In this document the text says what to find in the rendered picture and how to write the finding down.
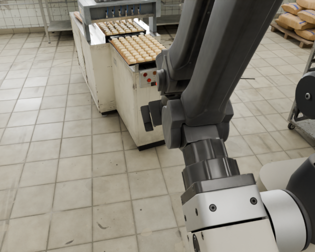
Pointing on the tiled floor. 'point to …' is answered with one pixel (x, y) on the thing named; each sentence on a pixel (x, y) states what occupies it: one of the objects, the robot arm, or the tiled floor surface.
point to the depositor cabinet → (98, 64)
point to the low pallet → (294, 36)
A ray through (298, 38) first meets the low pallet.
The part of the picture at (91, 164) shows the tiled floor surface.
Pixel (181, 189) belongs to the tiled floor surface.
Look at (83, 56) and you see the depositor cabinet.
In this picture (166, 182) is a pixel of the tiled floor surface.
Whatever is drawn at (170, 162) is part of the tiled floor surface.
